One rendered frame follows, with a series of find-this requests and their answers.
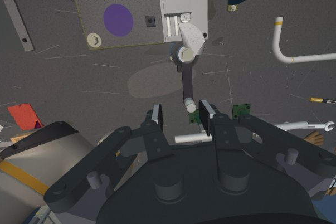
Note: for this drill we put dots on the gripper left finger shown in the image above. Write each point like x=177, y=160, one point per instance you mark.
x=80, y=179

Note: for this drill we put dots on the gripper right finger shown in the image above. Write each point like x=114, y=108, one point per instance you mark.
x=268, y=134

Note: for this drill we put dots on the silver open-end wrench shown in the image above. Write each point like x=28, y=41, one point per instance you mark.
x=305, y=125

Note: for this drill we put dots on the straight grey tube blank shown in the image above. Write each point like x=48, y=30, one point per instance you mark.
x=190, y=138

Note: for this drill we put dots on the bent white tube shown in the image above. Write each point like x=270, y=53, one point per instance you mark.
x=280, y=53

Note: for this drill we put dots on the light grey bend die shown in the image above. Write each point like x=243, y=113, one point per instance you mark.
x=191, y=36

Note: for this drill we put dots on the beige hex knob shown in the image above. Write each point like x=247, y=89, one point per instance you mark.
x=94, y=40

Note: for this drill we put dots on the white clamp block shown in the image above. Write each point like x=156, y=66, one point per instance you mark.
x=185, y=18

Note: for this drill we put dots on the light grey bender body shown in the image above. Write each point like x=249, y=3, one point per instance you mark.
x=195, y=8

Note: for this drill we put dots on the purple round plate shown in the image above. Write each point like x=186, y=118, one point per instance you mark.
x=118, y=20

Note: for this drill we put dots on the black square knob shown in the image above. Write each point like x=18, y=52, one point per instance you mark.
x=150, y=21

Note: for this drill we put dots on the green square block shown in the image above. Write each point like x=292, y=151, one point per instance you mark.
x=242, y=110
x=193, y=117

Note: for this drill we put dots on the brown work glove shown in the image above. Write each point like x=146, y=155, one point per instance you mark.
x=315, y=138

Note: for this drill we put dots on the yellow and black marker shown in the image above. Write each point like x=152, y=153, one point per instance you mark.
x=324, y=100

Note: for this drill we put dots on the red cloth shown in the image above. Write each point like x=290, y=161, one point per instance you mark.
x=23, y=116

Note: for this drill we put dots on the blue ringed pivot hub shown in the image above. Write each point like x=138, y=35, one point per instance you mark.
x=186, y=54

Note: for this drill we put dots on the grey flat metal strip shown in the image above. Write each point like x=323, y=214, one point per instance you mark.
x=19, y=25

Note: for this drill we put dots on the grey base plate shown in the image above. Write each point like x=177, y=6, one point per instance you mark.
x=89, y=19

